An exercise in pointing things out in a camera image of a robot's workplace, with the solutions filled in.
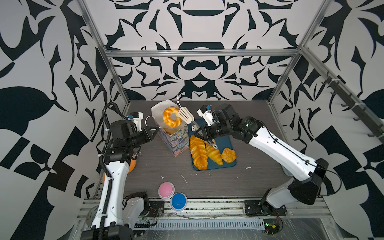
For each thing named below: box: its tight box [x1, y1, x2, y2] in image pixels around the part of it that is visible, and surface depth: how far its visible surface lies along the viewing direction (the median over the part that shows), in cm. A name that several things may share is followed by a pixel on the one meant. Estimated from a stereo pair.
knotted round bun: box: [221, 147, 237, 163], surface depth 90 cm
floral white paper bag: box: [151, 99, 189, 157], surface depth 83 cm
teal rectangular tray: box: [188, 118, 237, 171], surface depth 89 cm
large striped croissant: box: [205, 139, 223, 166], surface depth 90 cm
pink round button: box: [158, 181, 175, 200], surface depth 80 cm
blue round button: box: [170, 192, 188, 212], surface depth 76 cm
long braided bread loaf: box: [189, 135, 209, 171], surface depth 90 cm
